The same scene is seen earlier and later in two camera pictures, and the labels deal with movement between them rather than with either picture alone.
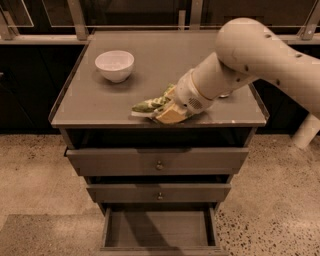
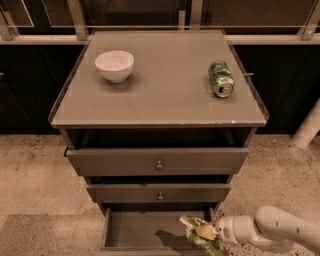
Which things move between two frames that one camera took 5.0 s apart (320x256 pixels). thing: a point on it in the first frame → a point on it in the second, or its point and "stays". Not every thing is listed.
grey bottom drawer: [174, 230] stays
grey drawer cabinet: [158, 184] stays
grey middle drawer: [158, 192] stays
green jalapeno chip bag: [151, 106] → [210, 246]
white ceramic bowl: [115, 65] stays
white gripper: [186, 93] → [225, 231]
